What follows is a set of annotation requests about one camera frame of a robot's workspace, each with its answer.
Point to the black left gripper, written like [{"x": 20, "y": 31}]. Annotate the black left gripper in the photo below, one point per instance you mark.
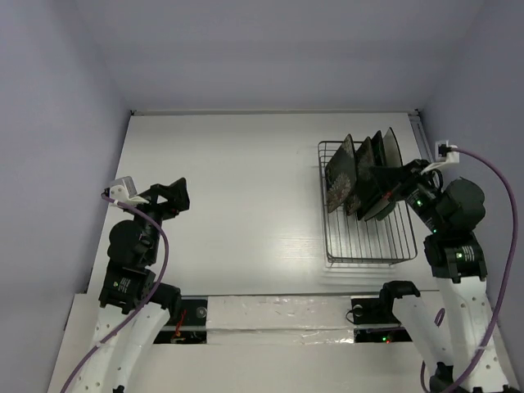
[{"x": 176, "y": 195}]

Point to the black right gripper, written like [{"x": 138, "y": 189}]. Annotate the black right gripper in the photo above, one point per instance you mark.
[{"x": 404, "y": 180}]

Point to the brown teal square plate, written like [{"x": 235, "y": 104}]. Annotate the brown teal square plate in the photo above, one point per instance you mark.
[{"x": 374, "y": 156}]

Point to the black floral square plate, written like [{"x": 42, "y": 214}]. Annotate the black floral square plate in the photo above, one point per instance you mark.
[{"x": 340, "y": 174}]

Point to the white square plate black rim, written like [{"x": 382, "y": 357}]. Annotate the white square plate black rim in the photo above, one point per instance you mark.
[{"x": 392, "y": 149}]

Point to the light teal oblong plate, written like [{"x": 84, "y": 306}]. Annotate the light teal oblong plate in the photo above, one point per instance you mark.
[{"x": 381, "y": 209}]

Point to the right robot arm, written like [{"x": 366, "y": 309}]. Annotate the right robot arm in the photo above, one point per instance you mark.
[{"x": 465, "y": 359}]

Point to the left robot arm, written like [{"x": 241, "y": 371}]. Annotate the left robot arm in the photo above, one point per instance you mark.
[{"x": 134, "y": 303}]

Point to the white foam block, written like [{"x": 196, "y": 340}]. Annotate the white foam block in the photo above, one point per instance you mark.
[{"x": 278, "y": 320}]

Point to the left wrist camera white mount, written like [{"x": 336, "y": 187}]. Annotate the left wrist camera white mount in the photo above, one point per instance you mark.
[{"x": 123, "y": 190}]

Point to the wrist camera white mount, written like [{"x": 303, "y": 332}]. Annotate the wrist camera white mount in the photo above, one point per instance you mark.
[
  {"x": 446, "y": 155},
  {"x": 123, "y": 190}
]

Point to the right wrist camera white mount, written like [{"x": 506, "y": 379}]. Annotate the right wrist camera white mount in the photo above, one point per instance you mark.
[{"x": 446, "y": 155}]

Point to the wire dish rack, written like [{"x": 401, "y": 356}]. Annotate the wire dish rack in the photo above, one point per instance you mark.
[{"x": 350, "y": 242}]

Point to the aluminium rail right edge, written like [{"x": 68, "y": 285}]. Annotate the aluminium rail right edge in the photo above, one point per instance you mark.
[{"x": 420, "y": 136}]

